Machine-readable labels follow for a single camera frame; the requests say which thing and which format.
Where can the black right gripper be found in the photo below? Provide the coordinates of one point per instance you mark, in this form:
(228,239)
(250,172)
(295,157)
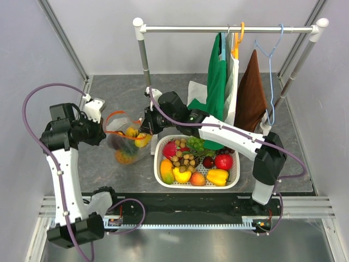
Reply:
(148,124)

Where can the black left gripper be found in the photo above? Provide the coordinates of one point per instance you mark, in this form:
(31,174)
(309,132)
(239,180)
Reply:
(99,134)

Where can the orange fruit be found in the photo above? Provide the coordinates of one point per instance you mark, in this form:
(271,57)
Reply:
(132,132)

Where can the clear zip bag orange zipper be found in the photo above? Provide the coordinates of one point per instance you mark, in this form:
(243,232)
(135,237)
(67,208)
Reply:
(117,122)

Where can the orange toy pineapple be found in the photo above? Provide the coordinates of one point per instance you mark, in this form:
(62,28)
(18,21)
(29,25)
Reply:
(126,155)

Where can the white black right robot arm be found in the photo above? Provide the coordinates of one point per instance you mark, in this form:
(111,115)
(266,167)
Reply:
(266,152)

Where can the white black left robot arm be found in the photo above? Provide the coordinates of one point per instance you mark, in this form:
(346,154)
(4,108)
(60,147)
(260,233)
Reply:
(76,223)

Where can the pink dragon fruit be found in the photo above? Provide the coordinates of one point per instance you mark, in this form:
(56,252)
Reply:
(170,149)

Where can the green grape bunch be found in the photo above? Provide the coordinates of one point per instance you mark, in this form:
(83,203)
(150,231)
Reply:
(197,148)

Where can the white grey garment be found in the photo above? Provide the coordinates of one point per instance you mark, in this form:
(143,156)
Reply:
(198,91)

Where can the brown longan bunch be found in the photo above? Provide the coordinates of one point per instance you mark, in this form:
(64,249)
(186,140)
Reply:
(184,158)

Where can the green yellow mango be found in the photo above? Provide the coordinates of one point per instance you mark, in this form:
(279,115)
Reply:
(166,171)

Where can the green shirt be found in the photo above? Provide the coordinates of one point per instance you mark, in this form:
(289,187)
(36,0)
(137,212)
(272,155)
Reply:
(216,81)

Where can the yellow pear fruit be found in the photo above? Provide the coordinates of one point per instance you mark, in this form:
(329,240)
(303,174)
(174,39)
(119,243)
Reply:
(181,177)

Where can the small dark red plum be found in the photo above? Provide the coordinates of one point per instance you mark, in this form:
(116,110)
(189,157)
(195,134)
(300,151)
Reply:
(208,162)

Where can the peach fruit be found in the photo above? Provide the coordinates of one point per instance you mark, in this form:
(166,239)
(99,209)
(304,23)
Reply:
(197,179)

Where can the dark purple grapes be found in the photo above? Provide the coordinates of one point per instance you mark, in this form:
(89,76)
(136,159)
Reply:
(224,150)

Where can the red bell pepper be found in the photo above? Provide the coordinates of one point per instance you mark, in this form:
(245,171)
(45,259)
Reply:
(224,161)

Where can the yellow bell pepper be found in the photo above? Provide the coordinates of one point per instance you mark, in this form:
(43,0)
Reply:
(218,177)

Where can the white plastic fruit basket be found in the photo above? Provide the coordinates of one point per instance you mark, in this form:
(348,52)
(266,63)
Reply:
(234,172)

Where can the brown towel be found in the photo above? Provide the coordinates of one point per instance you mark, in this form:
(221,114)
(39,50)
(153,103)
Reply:
(251,102)

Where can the orange plastic hanger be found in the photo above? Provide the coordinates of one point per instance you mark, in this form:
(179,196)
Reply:
(238,38)

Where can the light blue hanger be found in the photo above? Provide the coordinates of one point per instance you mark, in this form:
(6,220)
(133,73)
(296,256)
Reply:
(223,46)

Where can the silver white clothes rack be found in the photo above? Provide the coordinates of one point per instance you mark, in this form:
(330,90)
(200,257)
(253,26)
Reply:
(218,28)

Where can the white cable duct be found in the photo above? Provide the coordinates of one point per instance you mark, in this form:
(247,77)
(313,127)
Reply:
(246,224)

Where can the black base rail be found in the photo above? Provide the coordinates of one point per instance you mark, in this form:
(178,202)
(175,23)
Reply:
(193,208)

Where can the blue wire hanger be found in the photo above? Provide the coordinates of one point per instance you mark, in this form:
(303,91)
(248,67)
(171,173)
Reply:
(270,114)

